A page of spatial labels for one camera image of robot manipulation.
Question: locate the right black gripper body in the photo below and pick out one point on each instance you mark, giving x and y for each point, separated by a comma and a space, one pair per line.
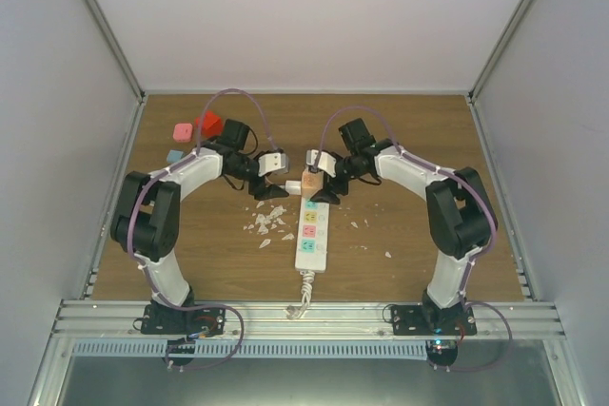
343, 188

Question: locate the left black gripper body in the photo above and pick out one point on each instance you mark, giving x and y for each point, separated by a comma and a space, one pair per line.
253, 187

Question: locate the tan wooden plug adapter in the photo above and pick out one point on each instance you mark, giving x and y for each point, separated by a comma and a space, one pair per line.
311, 183

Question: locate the white usb charger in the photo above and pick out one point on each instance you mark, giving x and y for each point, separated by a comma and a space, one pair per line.
293, 187

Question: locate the white power strip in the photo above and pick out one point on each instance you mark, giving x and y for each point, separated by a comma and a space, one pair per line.
312, 237

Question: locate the red cube plug adapter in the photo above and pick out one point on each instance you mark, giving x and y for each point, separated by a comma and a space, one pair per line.
210, 125

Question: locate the blue plug adapter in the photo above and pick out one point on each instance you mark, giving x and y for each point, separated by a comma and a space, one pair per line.
174, 156

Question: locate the pink plug adapter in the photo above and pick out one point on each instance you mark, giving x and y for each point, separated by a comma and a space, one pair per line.
182, 133

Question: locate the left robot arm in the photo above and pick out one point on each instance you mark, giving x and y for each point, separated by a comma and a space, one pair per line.
146, 220

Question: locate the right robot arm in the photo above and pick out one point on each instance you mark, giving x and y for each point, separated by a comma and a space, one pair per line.
462, 223

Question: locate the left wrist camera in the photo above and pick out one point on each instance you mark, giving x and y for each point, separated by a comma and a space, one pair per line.
273, 162

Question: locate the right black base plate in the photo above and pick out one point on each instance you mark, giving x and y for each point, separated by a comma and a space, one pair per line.
418, 320

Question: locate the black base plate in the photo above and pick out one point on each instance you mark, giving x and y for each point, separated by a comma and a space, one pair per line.
161, 320
418, 320

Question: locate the slotted cable duct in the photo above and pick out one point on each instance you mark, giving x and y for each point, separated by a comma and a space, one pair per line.
219, 348

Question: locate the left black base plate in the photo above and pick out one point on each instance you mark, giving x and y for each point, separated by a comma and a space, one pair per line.
161, 320

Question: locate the aluminium front rail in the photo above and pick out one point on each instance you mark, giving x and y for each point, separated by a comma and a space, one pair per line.
525, 320

